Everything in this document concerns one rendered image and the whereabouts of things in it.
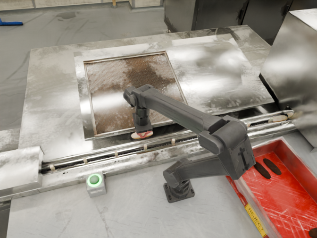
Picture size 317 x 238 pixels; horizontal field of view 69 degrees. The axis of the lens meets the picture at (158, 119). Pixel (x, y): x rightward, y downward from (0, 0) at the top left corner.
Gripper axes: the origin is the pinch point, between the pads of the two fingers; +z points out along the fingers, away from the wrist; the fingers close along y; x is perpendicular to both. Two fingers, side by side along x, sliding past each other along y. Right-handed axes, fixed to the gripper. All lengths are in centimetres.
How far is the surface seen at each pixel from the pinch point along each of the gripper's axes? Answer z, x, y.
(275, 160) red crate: 10, 61, 24
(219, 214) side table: 10.3, 22.8, 39.4
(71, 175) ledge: 8.6, -32.8, 8.3
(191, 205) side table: 10.8, 13.3, 33.0
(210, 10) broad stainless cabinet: 29, 116, -161
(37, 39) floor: 109, -85, -271
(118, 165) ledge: 8.2, -12.7, 9.1
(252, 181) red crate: 10, 44, 31
